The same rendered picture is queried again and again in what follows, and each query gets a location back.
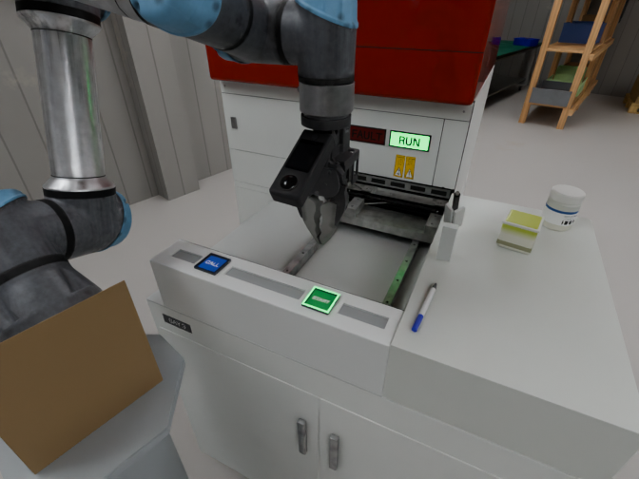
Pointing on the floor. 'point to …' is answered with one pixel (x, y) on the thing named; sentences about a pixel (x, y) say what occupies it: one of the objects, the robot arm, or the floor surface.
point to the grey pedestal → (123, 435)
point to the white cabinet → (317, 419)
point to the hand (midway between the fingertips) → (319, 239)
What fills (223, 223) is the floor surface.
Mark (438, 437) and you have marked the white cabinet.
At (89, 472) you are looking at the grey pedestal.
